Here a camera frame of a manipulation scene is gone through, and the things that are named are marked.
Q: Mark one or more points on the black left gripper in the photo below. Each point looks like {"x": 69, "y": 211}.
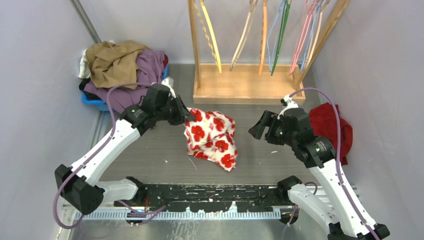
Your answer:
{"x": 182, "y": 112}

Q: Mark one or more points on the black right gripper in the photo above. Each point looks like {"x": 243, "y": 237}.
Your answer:
{"x": 268, "y": 119}

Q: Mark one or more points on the red poppy print skirt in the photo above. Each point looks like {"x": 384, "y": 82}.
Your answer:
{"x": 211, "y": 136}

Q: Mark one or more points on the yellow hanger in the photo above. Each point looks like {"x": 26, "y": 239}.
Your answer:
{"x": 216, "y": 55}

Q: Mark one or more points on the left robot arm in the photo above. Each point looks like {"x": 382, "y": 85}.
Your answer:
{"x": 79, "y": 184}

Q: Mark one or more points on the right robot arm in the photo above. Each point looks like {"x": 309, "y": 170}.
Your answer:
{"x": 344, "y": 218}

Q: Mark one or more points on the wooden hanger rack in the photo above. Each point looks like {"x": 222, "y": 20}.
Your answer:
{"x": 220, "y": 85}

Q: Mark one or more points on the wavy wooden hanger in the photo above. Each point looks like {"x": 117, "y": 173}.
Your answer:
{"x": 203, "y": 17}

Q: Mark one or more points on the green hanger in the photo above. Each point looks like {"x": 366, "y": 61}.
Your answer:
{"x": 281, "y": 36}

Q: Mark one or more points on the orange hanger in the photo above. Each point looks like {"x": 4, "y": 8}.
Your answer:
{"x": 263, "y": 36}

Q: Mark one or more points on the light wooden hanger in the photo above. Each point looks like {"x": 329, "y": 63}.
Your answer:
{"x": 248, "y": 24}

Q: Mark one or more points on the pink hanger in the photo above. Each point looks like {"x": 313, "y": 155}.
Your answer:
{"x": 305, "y": 21}

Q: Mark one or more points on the beige wooden hanger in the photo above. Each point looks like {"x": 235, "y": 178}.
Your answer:
{"x": 314, "y": 32}

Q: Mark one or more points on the purple garment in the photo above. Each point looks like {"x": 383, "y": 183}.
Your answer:
{"x": 151, "y": 65}

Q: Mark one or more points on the red garment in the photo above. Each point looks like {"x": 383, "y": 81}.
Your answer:
{"x": 324, "y": 123}

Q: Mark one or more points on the blue plastic basket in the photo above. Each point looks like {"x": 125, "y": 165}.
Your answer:
{"x": 101, "y": 105}

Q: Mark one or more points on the tan garment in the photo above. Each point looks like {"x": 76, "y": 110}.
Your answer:
{"x": 114, "y": 64}

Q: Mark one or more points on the white garment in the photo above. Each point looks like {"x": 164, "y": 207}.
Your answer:
{"x": 84, "y": 70}

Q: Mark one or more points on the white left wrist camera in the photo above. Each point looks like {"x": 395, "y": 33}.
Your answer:
{"x": 169, "y": 82}

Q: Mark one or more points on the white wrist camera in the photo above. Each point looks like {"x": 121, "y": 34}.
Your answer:
{"x": 169, "y": 82}
{"x": 287, "y": 103}

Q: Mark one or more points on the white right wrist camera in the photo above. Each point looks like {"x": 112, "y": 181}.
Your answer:
{"x": 287, "y": 103}

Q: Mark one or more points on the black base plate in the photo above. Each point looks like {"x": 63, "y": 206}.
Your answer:
{"x": 208, "y": 198}

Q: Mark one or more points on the light blue wire hanger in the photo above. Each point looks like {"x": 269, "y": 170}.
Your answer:
{"x": 273, "y": 34}

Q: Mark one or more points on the aluminium rail frame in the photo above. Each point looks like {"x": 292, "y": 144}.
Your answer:
{"x": 138, "y": 215}

